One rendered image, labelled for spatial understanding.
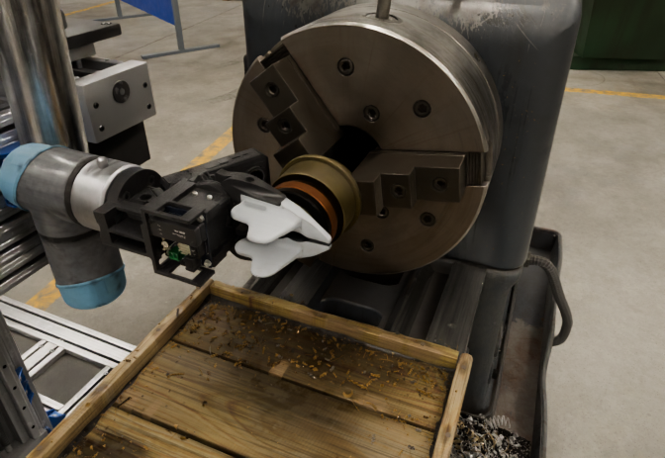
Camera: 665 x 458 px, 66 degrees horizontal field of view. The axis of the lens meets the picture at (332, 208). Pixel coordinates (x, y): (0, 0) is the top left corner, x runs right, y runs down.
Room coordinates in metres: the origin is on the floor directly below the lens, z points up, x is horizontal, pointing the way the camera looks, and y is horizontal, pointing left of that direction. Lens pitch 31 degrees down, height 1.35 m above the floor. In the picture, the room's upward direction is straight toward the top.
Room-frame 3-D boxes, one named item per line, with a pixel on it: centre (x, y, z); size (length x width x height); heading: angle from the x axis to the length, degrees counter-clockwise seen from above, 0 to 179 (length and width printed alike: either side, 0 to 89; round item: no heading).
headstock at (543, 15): (0.96, -0.18, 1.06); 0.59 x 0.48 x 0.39; 157
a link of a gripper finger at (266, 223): (0.38, 0.05, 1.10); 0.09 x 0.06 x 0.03; 66
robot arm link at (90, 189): (0.46, 0.22, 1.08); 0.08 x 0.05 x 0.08; 156
